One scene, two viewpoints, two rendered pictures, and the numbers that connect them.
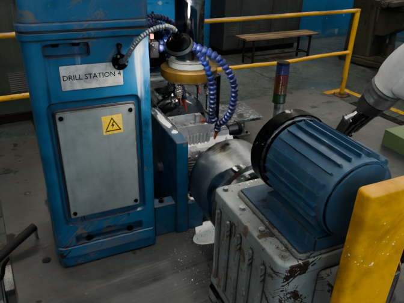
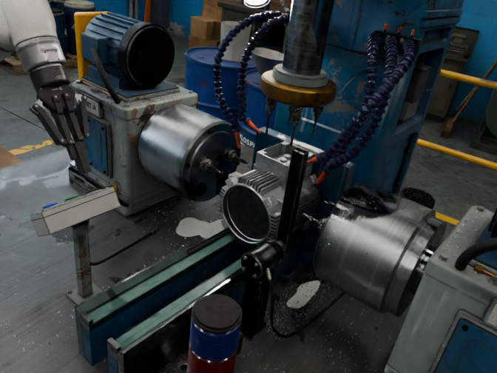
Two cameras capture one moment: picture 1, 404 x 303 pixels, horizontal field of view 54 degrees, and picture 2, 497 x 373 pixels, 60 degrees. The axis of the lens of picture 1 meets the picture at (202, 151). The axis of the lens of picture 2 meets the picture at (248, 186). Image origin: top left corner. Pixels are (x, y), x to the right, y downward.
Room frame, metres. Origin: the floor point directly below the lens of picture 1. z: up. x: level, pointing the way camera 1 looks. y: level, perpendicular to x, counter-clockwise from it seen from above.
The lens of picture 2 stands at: (2.10, -0.52, 1.60)
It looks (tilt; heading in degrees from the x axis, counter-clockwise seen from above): 29 degrees down; 151
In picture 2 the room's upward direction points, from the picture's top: 8 degrees clockwise
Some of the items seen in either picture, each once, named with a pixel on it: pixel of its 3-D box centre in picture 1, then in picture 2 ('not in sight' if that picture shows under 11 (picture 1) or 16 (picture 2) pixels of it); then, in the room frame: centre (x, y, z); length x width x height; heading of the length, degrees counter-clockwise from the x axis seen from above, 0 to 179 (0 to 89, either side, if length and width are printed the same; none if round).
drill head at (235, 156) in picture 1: (247, 198); (179, 146); (0.94, -0.13, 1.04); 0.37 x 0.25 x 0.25; 25
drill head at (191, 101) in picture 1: (167, 112); (389, 252); (1.56, 0.15, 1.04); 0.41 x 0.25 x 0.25; 25
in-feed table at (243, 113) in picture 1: (229, 120); not in sight; (1.91, -0.14, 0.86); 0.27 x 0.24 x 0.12; 25
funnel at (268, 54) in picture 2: not in sight; (266, 72); (-0.22, 0.78, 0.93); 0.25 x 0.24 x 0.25; 120
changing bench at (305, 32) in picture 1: (276, 47); not in sight; (6.41, -1.15, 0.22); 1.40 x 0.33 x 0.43; 118
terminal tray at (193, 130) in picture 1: (188, 129); (284, 165); (1.24, 0.05, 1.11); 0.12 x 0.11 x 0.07; 114
